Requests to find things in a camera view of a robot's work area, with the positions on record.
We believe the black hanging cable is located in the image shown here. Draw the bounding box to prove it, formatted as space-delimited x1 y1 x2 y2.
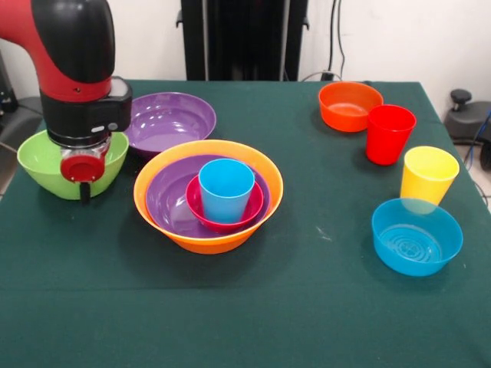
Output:
302 0 346 82

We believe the pink plastic bowl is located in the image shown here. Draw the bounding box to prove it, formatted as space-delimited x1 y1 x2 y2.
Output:
185 174 265 234

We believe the yellow plastic cup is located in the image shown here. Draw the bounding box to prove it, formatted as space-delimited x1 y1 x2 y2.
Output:
400 146 460 206

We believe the large orange plastic bowl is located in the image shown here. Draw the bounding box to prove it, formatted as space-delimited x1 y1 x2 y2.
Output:
133 139 285 255

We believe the green plastic bowl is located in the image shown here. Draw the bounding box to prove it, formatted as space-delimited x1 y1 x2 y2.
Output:
16 129 130 200

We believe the dark green tablecloth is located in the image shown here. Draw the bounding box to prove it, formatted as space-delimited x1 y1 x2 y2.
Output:
0 78 491 368

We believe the blue plastic bowl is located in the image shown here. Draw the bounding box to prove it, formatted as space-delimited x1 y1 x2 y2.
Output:
371 197 464 278

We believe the blue plastic cup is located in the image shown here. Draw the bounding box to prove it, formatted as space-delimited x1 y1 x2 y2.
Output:
198 158 256 225

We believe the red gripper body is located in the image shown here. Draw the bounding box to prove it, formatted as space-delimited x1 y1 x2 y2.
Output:
59 143 111 186

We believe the black padded chair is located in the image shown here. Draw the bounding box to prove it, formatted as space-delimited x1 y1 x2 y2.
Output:
0 94 47 154

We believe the red plastic cup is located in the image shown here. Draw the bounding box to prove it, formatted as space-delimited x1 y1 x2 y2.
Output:
366 103 417 166

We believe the small red-orange plastic bowl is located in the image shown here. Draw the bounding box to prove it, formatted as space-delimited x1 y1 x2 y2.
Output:
318 80 384 133

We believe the purple plastic bowl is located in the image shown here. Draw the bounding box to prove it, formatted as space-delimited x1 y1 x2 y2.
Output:
123 91 218 160
146 153 272 238

